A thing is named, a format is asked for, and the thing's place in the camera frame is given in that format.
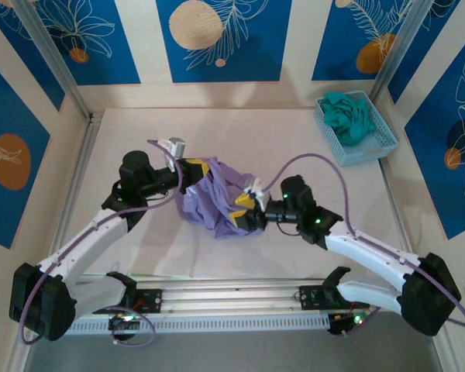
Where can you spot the purple t-shirt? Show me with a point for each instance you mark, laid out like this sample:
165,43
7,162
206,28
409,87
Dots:
213,201

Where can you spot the teal crumpled cloth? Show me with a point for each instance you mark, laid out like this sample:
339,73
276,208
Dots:
346,116

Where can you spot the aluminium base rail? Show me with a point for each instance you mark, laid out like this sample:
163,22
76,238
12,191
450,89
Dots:
236,294

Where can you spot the light blue perforated plastic basket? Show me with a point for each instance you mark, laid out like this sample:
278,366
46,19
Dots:
379,135

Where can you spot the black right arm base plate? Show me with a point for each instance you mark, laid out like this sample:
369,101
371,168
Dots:
312,297

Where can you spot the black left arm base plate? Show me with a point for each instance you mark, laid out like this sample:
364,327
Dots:
149,300

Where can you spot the aluminium table side rail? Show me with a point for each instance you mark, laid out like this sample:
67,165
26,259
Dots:
395,201
79,174

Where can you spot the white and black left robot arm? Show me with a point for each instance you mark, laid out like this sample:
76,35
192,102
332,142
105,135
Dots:
89,240

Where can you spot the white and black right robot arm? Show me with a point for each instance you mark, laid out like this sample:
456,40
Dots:
372,255

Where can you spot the aluminium frame post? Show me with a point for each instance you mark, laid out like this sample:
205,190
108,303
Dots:
54,58
398,50

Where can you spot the black controller board with lights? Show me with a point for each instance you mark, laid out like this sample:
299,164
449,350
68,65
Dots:
345,323
124,323

